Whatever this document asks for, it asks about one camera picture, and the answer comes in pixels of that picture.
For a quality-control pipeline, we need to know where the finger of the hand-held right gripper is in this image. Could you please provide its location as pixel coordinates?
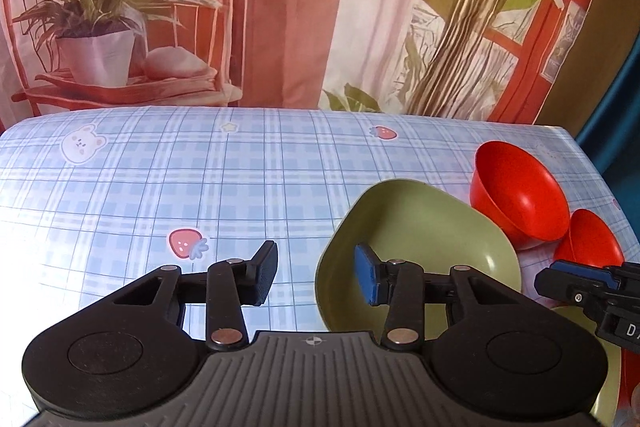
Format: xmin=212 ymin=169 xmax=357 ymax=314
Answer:
xmin=549 ymin=259 xmax=640 ymax=292
xmin=534 ymin=268 xmax=608 ymax=309

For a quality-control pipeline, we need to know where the small red bowl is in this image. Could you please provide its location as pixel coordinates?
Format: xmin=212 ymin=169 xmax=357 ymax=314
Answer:
xmin=552 ymin=208 xmax=626 ymax=269

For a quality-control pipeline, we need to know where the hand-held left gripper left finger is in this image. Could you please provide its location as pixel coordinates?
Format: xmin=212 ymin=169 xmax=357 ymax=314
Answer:
xmin=114 ymin=240 xmax=279 ymax=353

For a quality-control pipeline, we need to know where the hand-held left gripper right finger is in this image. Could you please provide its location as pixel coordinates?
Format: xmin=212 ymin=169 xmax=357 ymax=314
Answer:
xmin=354 ymin=243 xmax=527 ymax=352

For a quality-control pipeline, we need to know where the green plate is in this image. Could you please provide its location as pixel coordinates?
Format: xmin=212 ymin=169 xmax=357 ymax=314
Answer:
xmin=549 ymin=306 xmax=624 ymax=427
xmin=314 ymin=178 xmax=522 ymax=333

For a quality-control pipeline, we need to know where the printed plant backdrop cloth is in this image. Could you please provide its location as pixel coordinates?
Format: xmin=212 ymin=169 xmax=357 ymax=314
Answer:
xmin=0 ymin=0 xmax=632 ymax=130

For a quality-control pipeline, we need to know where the blue curtain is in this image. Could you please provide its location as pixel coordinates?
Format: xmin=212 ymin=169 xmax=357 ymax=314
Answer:
xmin=575 ymin=39 xmax=640 ymax=208

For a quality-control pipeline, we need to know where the blue plaid tablecloth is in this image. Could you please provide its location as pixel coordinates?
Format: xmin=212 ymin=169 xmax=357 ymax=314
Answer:
xmin=0 ymin=106 xmax=632 ymax=427

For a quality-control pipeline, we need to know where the large red bowl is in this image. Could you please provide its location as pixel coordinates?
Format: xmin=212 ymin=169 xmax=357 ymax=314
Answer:
xmin=470 ymin=141 xmax=571 ymax=251

